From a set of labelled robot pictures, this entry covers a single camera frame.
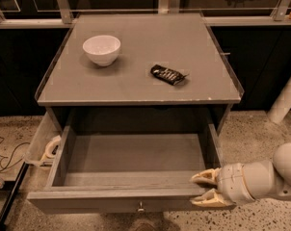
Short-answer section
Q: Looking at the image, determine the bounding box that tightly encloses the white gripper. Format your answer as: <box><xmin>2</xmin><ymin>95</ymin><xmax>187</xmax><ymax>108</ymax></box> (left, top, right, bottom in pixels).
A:
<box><xmin>190</xmin><ymin>163</ymin><xmax>254</xmax><ymax>208</ymax></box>

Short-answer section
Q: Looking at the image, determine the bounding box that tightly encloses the grey top drawer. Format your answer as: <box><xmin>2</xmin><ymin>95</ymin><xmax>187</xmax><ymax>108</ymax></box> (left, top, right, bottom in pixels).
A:
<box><xmin>27</xmin><ymin>108</ymin><xmax>235</xmax><ymax>215</ymax></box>

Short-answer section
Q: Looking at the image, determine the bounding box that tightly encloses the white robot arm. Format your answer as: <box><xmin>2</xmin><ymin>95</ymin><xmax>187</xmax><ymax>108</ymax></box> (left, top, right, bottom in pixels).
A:
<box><xmin>190</xmin><ymin>142</ymin><xmax>291</xmax><ymax>208</ymax></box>

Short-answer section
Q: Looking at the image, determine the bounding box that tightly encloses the grey drawer cabinet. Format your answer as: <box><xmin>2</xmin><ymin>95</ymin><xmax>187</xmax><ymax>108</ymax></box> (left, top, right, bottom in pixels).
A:
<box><xmin>35</xmin><ymin>13</ymin><xmax>245</xmax><ymax>137</ymax></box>

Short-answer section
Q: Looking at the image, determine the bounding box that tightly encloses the black snack wrapper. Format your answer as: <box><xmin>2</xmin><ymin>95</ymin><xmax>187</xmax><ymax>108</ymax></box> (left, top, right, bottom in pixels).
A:
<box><xmin>150</xmin><ymin>64</ymin><xmax>186</xmax><ymax>86</ymax></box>

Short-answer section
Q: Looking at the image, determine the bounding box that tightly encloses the white tape roll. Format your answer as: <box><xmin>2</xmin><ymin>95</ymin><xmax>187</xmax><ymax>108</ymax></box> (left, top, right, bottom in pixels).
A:
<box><xmin>42</xmin><ymin>136</ymin><xmax>61</xmax><ymax>159</ymax></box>

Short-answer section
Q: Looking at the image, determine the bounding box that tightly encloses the clear plastic bin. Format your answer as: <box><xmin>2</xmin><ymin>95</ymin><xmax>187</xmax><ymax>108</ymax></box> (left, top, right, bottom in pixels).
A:
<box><xmin>25</xmin><ymin>114</ymin><xmax>61</xmax><ymax>167</ymax></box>

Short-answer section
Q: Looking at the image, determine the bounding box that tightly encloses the white ceramic bowl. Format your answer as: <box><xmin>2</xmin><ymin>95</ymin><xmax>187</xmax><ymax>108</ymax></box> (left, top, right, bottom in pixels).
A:
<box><xmin>83</xmin><ymin>35</ymin><xmax>121</xmax><ymax>66</ymax></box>

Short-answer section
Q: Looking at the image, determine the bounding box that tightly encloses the black floor cable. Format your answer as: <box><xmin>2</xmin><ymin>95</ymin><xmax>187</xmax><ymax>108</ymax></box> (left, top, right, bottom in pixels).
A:
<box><xmin>0</xmin><ymin>132</ymin><xmax>32</xmax><ymax>174</ymax></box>

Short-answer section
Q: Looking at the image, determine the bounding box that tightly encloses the metal railing frame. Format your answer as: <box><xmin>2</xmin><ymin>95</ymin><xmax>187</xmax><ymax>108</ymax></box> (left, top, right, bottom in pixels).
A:
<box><xmin>0</xmin><ymin>0</ymin><xmax>291</xmax><ymax>29</ymax></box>

